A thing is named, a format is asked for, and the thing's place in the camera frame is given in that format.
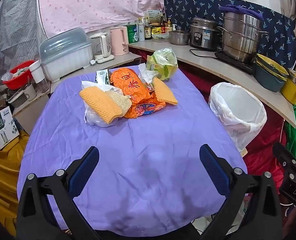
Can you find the clear plastic bag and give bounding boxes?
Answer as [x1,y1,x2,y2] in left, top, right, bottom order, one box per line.
[81,81,123,127]

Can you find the beige loofah sponge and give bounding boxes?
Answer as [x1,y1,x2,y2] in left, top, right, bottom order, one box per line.
[105,90,132,117]

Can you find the orange snack wrapper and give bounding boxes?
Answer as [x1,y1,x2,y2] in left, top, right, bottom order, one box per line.
[124,92,166,119]

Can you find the small orange foam net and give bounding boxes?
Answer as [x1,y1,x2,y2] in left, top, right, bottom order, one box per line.
[152,77,178,105]

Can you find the green white milk carton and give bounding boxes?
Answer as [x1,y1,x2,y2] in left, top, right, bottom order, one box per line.
[95,69,110,85]

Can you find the orange tea bag wrapper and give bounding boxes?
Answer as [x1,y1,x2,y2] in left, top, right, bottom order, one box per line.
[110,68,151,105]

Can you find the green yellow plastic bag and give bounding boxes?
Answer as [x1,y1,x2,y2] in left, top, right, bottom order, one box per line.
[146,47,178,80]

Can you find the green orange small box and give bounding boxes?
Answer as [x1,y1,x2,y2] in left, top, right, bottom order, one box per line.
[146,84,155,93]

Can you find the white paper towel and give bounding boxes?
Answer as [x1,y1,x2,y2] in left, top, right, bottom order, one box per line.
[138,63,159,85]

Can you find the white lined trash bin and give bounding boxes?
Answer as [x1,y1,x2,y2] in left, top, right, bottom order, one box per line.
[208,82,267,152]

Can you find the red cloth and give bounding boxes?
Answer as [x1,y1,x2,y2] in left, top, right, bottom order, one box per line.
[129,48,289,193]

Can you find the purple tablecloth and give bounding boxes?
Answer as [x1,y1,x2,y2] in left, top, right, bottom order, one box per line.
[17,70,246,237]

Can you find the yellow cloth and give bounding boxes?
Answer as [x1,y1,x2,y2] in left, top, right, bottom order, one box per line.
[0,131,29,236]

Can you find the white green cardboard box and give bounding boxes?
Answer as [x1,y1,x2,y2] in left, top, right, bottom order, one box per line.
[0,106,19,150]

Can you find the yellow pot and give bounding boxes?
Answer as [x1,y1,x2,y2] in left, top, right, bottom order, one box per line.
[281,69,296,105]

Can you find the black induction cooker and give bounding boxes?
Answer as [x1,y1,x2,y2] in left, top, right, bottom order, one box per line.
[215,51,254,75]

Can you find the stacked teal yellow basins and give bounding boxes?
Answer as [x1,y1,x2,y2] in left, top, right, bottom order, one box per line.
[254,54,288,93]

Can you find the red basin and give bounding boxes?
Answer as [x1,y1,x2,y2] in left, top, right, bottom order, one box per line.
[4,60,34,90]

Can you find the white cup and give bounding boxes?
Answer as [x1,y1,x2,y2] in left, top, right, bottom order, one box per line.
[29,60,45,83]

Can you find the white dish rack box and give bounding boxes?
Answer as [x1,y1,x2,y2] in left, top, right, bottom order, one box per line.
[39,28,93,82]

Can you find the white glass kettle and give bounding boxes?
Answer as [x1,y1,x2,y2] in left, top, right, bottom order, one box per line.
[89,32,114,64]

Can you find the steel rice cooker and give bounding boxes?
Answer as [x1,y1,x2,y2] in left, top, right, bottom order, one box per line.
[190,17,222,51]

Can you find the large steel steamer pot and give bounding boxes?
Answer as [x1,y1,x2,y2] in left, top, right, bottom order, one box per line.
[217,12,269,64]

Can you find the small steel pot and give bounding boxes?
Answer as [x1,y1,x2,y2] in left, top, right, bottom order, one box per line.
[169,30,190,46]

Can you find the blue patterned cloth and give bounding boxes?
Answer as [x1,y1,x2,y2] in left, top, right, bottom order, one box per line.
[164,0,296,69]

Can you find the pink electric kettle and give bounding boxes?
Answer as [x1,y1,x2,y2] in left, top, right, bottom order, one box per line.
[110,26,129,56]

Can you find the green tin can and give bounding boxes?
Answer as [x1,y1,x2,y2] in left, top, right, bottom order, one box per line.
[127,24,139,44]

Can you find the red cap sauce bottle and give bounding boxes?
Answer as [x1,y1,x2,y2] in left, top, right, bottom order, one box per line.
[159,15,166,34]

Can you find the dark sauce bottle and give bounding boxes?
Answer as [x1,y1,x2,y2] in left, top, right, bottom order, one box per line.
[144,17,152,40]

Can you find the white bottle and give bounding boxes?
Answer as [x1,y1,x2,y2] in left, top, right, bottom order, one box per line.
[137,18,145,42]

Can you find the purple gloves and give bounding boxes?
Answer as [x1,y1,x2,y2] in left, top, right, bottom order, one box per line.
[219,4,264,21]

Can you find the pink curtain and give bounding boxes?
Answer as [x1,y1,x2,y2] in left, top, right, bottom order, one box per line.
[38,0,163,37]

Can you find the white tea box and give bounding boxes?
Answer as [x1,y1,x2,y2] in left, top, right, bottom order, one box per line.
[143,10,163,23]

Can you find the black power cable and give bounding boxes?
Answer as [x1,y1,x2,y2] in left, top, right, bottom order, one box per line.
[189,48,220,60]

